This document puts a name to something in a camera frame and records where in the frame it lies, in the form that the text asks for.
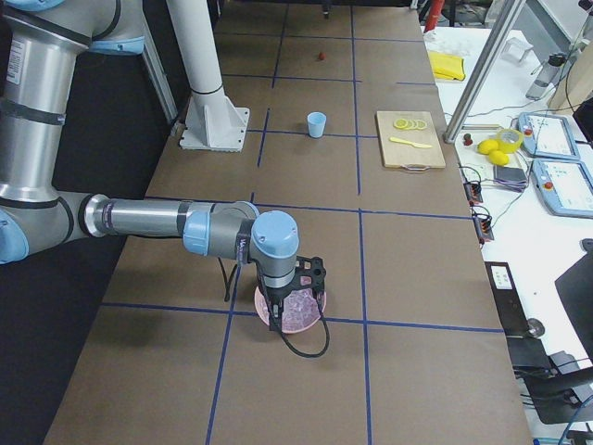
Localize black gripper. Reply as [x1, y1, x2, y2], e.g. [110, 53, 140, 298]
[261, 285, 296, 331]

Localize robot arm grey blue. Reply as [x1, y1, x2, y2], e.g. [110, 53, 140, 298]
[1, 53, 166, 337]

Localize pink bowl with ice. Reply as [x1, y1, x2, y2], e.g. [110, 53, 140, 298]
[254, 288, 321, 334]

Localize light blue plastic cup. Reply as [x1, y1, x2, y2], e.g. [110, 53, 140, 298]
[307, 111, 326, 138]

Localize yellow cloth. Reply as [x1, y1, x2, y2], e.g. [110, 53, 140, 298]
[428, 51, 466, 82]

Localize lemon slices row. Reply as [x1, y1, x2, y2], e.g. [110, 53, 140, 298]
[393, 119, 428, 131]

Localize clear plastic bags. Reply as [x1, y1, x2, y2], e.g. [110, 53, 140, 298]
[423, 29, 472, 57]

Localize yellow plastic knife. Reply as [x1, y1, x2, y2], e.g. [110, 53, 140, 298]
[389, 136, 433, 149]

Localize wooden cutting board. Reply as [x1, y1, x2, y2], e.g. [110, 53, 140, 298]
[375, 110, 446, 172]

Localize white pillar with base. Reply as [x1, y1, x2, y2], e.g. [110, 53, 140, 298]
[167, 0, 250, 152]

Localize yellow lemon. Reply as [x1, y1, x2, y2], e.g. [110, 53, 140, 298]
[477, 139, 499, 155]
[487, 150, 510, 167]

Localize yellow tape roll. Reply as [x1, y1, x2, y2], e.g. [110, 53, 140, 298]
[496, 129, 524, 154]

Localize purple dark notebook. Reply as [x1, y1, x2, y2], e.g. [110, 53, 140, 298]
[493, 165, 528, 191]

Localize upper teach pendant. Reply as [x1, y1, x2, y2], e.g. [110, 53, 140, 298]
[516, 112, 580, 160]

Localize teach pendant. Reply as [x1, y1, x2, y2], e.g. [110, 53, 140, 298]
[516, 112, 580, 160]
[532, 159, 592, 219]

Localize lower teach pendant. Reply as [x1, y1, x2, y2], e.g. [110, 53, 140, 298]
[532, 159, 592, 219]

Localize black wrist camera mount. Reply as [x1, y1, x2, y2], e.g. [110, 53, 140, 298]
[291, 256, 326, 301]

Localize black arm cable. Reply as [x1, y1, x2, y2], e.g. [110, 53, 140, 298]
[217, 257, 331, 359]

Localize aluminium frame post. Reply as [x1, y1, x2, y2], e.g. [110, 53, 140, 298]
[443, 0, 526, 144]

